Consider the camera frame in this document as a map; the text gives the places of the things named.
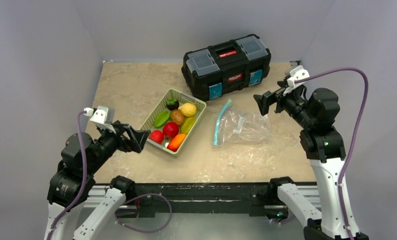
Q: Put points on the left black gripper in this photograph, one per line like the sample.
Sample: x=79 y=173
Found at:
x=138 y=137

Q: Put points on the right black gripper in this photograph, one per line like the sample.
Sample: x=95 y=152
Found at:
x=279 y=101

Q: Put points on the red fake strawberry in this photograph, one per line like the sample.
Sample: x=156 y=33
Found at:
x=157 y=136

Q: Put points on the green fake fruit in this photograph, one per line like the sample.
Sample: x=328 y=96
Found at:
x=161 y=119

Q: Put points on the red fake apple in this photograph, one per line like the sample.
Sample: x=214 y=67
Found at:
x=170 y=130

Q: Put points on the red yellow fake peach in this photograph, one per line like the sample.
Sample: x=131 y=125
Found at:
x=176 y=142

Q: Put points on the brown fake potato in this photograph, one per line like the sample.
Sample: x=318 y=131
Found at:
x=177 y=117

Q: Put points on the clear zip bag blue seal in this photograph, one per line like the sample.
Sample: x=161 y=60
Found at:
x=234 y=126

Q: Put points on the yellow fake fruit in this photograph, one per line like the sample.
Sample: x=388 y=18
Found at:
x=187 y=125

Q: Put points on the yellow fake lemon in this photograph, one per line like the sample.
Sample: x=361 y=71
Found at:
x=188 y=109

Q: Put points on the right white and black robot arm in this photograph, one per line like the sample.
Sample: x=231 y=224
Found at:
x=325 y=150

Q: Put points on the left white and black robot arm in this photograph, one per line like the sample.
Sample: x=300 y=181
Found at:
x=82 y=157

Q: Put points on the dark purple fake mangosteen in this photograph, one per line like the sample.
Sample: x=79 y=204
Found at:
x=172 y=103

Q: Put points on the black toolbox with clear lids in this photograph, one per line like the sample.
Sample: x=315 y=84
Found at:
x=217 y=70

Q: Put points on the light green perforated plastic basket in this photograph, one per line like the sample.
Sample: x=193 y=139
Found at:
x=161 y=106

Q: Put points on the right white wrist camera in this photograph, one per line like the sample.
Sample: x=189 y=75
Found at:
x=295 y=73

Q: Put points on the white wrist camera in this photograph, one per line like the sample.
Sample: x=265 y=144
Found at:
x=102 y=117
x=295 y=73

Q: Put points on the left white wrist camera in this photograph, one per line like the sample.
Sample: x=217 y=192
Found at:
x=102 y=117

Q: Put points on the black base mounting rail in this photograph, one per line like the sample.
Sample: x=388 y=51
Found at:
x=255 y=199

